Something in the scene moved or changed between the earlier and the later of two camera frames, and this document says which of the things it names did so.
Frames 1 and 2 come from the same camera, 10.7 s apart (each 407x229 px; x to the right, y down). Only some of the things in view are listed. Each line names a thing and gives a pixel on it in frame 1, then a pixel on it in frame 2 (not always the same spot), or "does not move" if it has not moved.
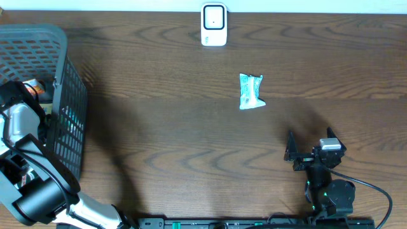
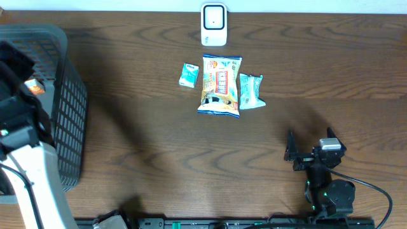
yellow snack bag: (47, 107) to (220, 94)
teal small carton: (68, 119) to (189, 76)
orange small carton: (36, 85) does not move
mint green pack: (250, 87) does not move
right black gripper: (291, 152) does not move
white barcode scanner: (213, 24) does not move
